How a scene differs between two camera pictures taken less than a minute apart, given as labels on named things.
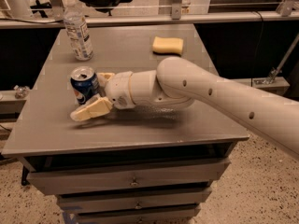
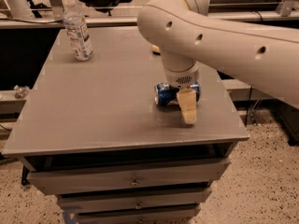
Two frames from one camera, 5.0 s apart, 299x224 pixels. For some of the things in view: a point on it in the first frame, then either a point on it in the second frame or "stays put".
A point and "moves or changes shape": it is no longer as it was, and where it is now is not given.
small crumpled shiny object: x=21 y=91 stays put
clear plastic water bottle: x=77 y=30 stays put
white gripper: x=120 y=90 → x=182 y=77
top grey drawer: x=195 y=174 stays put
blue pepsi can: x=84 y=84 moves or changes shape
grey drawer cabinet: x=147 y=164 stays put
